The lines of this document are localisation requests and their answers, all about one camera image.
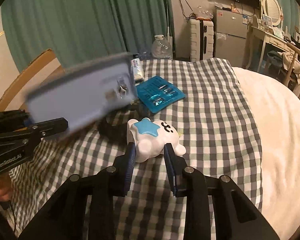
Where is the light blue case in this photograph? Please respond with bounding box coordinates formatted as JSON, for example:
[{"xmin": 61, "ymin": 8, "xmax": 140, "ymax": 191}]
[{"xmin": 25, "ymin": 53, "xmax": 138, "ymax": 135}]

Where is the white plush toy blue star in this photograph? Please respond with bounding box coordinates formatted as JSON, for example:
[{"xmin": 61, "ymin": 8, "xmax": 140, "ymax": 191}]
[{"xmin": 127, "ymin": 118, "xmax": 186, "ymax": 163}]

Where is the person's left hand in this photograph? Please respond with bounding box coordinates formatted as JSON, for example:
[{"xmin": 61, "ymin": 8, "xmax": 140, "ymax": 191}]
[{"xmin": 0, "ymin": 173, "xmax": 13, "ymax": 202}]

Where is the brown cardboard box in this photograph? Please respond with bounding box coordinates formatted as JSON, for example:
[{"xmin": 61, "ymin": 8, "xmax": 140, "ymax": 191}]
[{"xmin": 0, "ymin": 49, "xmax": 65, "ymax": 112}]

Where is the checkered bed sheet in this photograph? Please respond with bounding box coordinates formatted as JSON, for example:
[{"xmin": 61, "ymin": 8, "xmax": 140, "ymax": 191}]
[{"xmin": 4, "ymin": 58, "xmax": 262, "ymax": 239}]

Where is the white duvet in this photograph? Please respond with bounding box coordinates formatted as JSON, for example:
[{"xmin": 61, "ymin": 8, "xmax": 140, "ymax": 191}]
[{"xmin": 234, "ymin": 67, "xmax": 300, "ymax": 239}]

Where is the green curtain left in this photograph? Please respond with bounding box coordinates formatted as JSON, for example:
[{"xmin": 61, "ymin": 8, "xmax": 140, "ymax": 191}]
[{"xmin": 1, "ymin": 0, "xmax": 174, "ymax": 71}]

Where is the green curtain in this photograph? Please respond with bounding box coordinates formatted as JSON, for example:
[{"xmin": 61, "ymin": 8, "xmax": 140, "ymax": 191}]
[
  {"xmin": 1, "ymin": 0, "xmax": 174, "ymax": 71},
  {"xmin": 277, "ymin": 0, "xmax": 300, "ymax": 36}
]

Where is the teal blister pack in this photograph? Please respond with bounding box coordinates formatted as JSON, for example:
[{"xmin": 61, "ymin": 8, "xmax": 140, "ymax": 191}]
[{"xmin": 136, "ymin": 76, "xmax": 186, "ymax": 114}]

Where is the wooden chair with clothes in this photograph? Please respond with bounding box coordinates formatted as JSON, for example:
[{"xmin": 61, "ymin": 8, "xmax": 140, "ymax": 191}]
[{"xmin": 264, "ymin": 43, "xmax": 300, "ymax": 97}]

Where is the large clear water bottle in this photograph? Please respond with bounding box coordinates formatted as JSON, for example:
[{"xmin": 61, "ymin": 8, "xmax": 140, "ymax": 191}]
[{"xmin": 152, "ymin": 35, "xmax": 173, "ymax": 60}]

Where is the white dressing table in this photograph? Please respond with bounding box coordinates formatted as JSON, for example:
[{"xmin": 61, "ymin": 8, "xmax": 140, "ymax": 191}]
[{"xmin": 244, "ymin": 17, "xmax": 296, "ymax": 73}]

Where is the white suitcase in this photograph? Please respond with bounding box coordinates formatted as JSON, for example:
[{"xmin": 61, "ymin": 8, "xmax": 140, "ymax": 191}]
[{"xmin": 189, "ymin": 19, "xmax": 214, "ymax": 62}]

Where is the silver mini fridge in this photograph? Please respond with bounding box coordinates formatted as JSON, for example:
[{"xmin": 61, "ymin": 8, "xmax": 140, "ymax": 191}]
[{"xmin": 213, "ymin": 9, "xmax": 248, "ymax": 67}]

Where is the green curtain right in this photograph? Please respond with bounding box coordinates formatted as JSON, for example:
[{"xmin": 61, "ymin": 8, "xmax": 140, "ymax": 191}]
[{"xmin": 277, "ymin": 0, "xmax": 300, "ymax": 36}]

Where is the oval vanity mirror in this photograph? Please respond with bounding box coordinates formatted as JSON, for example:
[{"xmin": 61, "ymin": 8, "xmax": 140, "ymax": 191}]
[{"xmin": 262, "ymin": 0, "xmax": 283, "ymax": 27}]

